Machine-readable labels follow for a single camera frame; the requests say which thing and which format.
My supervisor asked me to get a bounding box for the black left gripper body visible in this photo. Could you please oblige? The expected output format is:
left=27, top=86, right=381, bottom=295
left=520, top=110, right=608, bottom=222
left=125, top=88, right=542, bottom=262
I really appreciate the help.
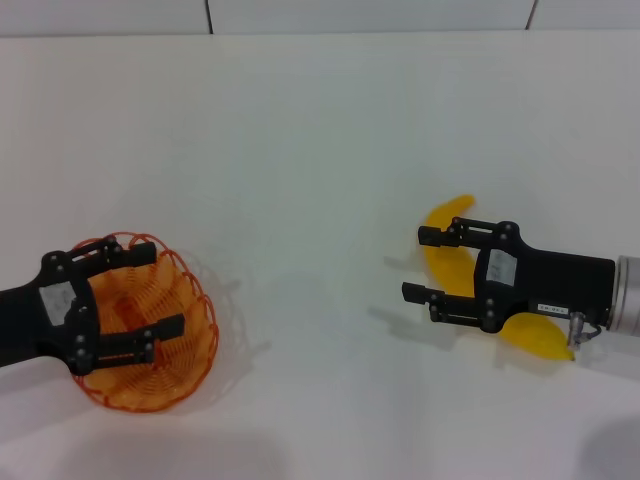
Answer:
left=0, top=248, right=102, bottom=378

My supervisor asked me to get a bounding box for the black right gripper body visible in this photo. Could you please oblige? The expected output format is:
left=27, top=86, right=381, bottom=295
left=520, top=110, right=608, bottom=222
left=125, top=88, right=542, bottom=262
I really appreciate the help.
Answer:
left=472, top=221, right=616, bottom=334

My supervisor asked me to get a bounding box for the orange wire basket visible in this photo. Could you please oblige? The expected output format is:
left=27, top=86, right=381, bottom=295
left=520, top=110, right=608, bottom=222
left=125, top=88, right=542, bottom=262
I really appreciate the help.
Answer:
left=69, top=231, right=221, bottom=414

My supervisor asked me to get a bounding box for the yellow banana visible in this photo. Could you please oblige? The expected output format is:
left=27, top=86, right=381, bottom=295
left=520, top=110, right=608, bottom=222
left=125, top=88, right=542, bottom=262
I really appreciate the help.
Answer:
left=422, top=194, right=577, bottom=363

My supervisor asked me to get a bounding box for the silver wrist cable connector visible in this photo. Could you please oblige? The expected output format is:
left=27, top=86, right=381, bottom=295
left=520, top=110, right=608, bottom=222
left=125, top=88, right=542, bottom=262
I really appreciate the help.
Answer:
left=566, top=310, right=604, bottom=349

